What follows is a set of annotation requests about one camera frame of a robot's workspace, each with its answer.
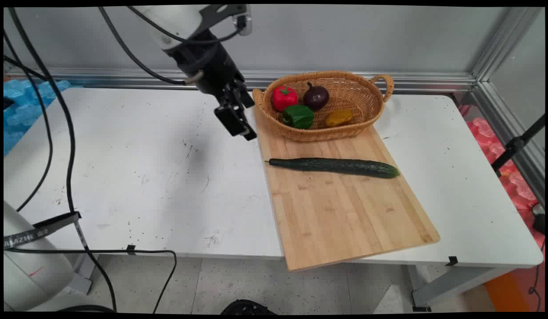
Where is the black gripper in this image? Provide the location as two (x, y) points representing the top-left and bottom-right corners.
(164, 29), (258, 142)

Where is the long dark green cucumber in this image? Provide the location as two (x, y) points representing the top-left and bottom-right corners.
(265, 157), (401, 179)

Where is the red bell pepper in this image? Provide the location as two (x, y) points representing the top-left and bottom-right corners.
(272, 85), (299, 112)

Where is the green bell pepper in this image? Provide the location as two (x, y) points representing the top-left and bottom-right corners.
(281, 105), (315, 130)

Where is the dark purple onion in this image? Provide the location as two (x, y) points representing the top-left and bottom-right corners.
(303, 82), (330, 111)

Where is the yellow-brown potato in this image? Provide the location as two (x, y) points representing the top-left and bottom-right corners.
(324, 109), (354, 128)

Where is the woven wicker basket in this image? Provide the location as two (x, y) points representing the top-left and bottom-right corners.
(252, 71), (395, 142)

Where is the bamboo cutting board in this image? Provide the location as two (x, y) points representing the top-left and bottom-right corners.
(253, 103), (441, 272)

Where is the round black floor object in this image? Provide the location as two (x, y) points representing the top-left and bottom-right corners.
(220, 299), (277, 315)

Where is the blue foam mat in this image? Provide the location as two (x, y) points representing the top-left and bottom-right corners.
(4, 79), (73, 156)

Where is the grey table leg with foot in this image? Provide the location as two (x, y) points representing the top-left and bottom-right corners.
(407, 264), (519, 312)

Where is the black stand pole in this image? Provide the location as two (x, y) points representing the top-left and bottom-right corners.
(491, 114), (545, 178)

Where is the red foam mat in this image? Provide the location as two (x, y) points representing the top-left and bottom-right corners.
(459, 104), (545, 249)

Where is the small black device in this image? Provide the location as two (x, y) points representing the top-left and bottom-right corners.
(532, 203), (545, 235)

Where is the orange floor panel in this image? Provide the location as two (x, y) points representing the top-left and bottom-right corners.
(484, 269), (545, 312)

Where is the black cable to wrist camera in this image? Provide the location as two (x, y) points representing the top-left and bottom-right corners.
(127, 6), (245, 45)

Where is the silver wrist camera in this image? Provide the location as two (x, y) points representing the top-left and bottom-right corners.
(232, 5), (253, 37)

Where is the horizontal aluminium frame rail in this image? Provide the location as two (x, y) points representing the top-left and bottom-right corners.
(4, 66), (477, 94)

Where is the black cable to gripper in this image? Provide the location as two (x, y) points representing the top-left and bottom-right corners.
(98, 6), (188, 86)

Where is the black cable along floor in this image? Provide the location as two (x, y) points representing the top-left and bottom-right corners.
(4, 247), (178, 314)

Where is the thick black cable white label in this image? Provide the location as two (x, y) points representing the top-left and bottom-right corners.
(7, 7), (118, 312)

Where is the thin black cable by wall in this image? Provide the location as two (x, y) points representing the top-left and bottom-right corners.
(4, 55), (48, 82)

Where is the grey printed velcro strap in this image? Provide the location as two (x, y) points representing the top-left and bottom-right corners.
(4, 211), (82, 249)

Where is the aluminium corner frame post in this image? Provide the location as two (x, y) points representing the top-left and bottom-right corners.
(469, 7), (545, 206)

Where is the thin black cable on mat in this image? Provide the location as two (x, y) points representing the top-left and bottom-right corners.
(528, 239), (545, 311)

